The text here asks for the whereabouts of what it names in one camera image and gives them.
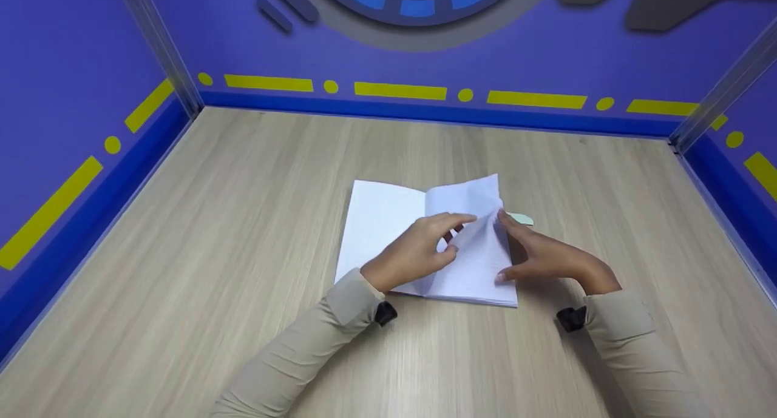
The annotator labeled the person's left hand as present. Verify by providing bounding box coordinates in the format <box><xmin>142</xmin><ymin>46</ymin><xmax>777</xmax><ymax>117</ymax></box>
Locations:
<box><xmin>361</xmin><ymin>213</ymin><xmax>478</xmax><ymax>294</ymax></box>

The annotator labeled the person's right hand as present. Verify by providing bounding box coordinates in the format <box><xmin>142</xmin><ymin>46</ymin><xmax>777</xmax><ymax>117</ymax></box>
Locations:
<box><xmin>497</xmin><ymin>209</ymin><xmax>622</xmax><ymax>296</ymax></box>

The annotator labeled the white notebook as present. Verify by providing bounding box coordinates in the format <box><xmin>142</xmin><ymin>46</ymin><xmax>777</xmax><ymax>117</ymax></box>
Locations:
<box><xmin>334</xmin><ymin>174</ymin><xmax>519</xmax><ymax>308</ymax></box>

